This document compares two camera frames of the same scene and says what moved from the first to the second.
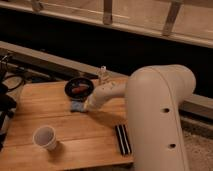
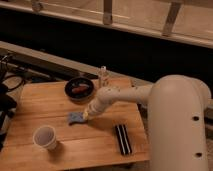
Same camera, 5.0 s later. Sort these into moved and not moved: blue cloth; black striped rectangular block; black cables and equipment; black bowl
Moved: blue cloth
Not moved: black bowl; black cables and equipment; black striped rectangular block
